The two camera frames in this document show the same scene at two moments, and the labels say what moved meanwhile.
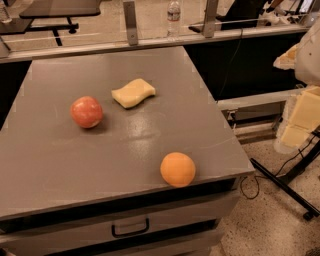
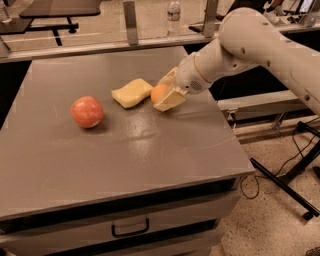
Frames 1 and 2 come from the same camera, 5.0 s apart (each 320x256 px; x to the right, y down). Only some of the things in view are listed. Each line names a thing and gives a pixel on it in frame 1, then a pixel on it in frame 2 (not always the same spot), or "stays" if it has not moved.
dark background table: [50, 9] stays
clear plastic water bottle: [173, 19] stays
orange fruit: [177, 169] → [159, 92]
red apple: [86, 112] stays
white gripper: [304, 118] → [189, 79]
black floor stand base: [284, 182] stays
